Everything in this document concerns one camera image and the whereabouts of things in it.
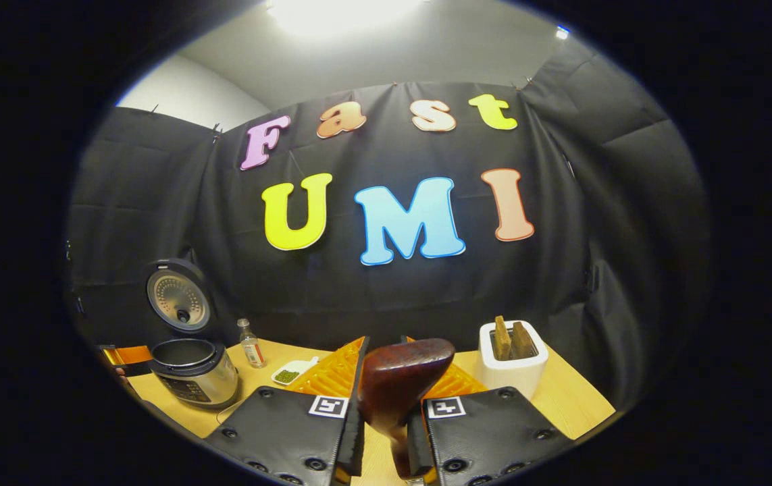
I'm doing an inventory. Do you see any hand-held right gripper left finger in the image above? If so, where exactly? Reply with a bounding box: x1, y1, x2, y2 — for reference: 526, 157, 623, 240
205, 336, 369, 486

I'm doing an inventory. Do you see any white divided dish of beans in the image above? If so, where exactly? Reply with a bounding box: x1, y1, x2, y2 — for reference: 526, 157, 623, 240
271, 356, 319, 386

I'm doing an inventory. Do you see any brown wooden spoon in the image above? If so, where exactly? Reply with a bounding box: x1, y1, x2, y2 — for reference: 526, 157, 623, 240
357, 338, 456, 480

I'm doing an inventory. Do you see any small clear glass bottle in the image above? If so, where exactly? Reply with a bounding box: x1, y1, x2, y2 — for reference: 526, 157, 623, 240
237, 319, 267, 369

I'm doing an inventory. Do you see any black backdrop cloth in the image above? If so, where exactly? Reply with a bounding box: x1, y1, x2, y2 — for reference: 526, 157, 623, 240
65, 40, 711, 412

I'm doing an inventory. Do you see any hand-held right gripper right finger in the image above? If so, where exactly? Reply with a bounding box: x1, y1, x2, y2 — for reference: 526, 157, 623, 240
406, 363, 572, 486

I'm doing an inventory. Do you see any grey and silver rice cooker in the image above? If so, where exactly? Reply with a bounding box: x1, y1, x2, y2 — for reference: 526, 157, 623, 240
145, 259, 241, 410

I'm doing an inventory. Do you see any long ceiling light panel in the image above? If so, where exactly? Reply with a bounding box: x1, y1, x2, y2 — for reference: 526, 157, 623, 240
267, 0, 427, 38

